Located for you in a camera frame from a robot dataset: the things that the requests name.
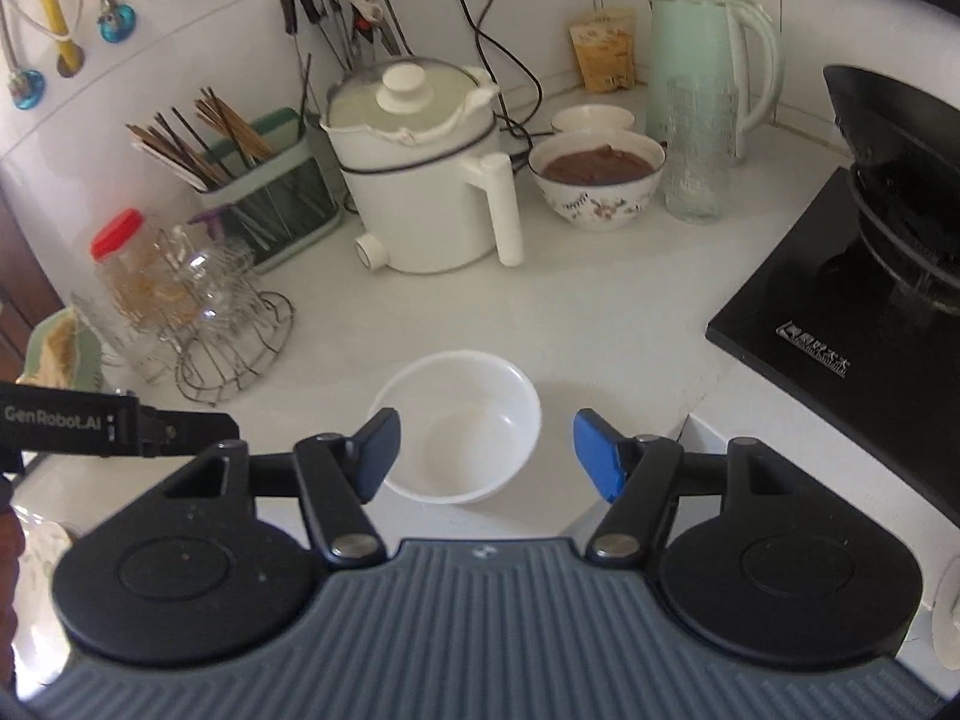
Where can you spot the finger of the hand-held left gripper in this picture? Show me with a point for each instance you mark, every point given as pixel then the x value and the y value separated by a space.
pixel 187 431

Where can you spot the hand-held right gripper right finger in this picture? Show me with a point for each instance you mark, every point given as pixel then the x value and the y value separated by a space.
pixel 600 465

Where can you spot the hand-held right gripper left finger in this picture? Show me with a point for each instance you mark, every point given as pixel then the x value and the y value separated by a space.
pixel 379 457

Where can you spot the white plastic bowl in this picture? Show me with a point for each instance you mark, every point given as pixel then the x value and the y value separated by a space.
pixel 465 420

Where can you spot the floral ceramic plate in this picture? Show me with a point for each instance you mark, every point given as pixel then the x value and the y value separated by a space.
pixel 49 562

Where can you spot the pale green stick holder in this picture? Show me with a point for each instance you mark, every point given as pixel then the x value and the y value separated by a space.
pixel 82 360

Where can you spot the bundle of pale wooden sticks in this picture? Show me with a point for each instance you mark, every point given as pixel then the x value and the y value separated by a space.
pixel 56 352

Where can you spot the brown wooden cutting board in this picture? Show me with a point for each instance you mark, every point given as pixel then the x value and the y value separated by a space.
pixel 22 277

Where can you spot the clear jar with red lid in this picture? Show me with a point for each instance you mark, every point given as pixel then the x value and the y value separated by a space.
pixel 124 270

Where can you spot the green chopstick holder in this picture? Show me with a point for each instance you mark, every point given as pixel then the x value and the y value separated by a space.
pixel 281 202

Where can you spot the black gas stove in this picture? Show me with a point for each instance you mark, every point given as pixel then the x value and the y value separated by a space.
pixel 847 360

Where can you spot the white electric cooking pot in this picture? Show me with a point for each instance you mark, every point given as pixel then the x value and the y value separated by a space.
pixel 420 187

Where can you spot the floral bowl with brown paste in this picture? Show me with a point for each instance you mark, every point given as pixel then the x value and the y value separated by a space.
pixel 596 187

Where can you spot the bundle of dark chopsticks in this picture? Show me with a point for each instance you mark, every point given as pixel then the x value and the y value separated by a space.
pixel 202 139

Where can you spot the tall clear glass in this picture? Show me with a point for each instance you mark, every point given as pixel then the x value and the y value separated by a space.
pixel 701 157

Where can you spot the small white bowl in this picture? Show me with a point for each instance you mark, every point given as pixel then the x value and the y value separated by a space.
pixel 592 118

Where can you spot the yellow food packet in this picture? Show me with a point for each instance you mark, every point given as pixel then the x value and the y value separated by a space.
pixel 604 49

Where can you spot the black wok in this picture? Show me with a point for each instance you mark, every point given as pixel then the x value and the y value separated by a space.
pixel 900 165

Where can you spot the pale green electric kettle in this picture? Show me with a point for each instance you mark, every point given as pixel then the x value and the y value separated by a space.
pixel 697 37

